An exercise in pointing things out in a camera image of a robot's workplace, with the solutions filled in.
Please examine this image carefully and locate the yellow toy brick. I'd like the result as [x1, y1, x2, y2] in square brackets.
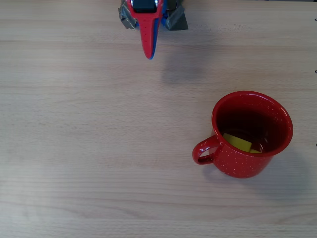
[222, 133, 263, 154]

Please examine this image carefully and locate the red speckled enamel mug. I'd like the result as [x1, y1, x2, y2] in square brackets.
[192, 90, 294, 179]

